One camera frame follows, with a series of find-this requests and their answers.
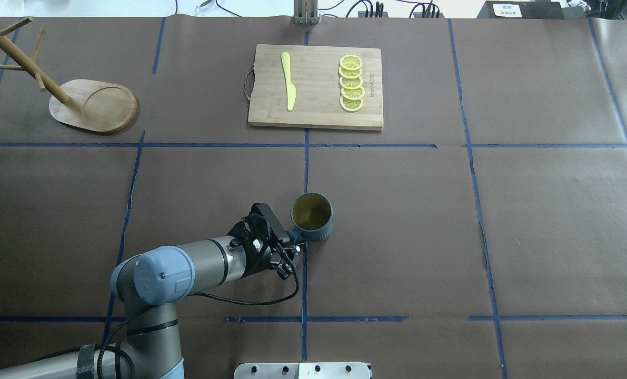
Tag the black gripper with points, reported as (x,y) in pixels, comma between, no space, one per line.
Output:
(254,261)

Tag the dark blue mug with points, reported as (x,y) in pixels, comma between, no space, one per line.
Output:
(312,218)

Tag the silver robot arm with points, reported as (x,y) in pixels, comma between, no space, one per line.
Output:
(147,343)

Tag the wooden cup storage rack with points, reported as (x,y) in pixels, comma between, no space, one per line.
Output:
(91,105)

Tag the yellow plastic knife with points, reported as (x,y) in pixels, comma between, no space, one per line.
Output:
(290,87)

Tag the lemon slice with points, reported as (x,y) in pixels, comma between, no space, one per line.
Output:
(349,74)
(352,94)
(351,83)
(350,62)
(351,105)

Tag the bamboo cutting board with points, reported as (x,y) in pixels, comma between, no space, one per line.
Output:
(315,75)

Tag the black electronics box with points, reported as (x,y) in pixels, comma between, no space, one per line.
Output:
(521,10)

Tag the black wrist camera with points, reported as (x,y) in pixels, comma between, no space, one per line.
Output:
(284,267)

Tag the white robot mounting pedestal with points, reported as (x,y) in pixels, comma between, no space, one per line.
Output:
(304,370)

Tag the aluminium frame post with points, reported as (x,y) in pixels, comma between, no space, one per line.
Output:
(306,12)

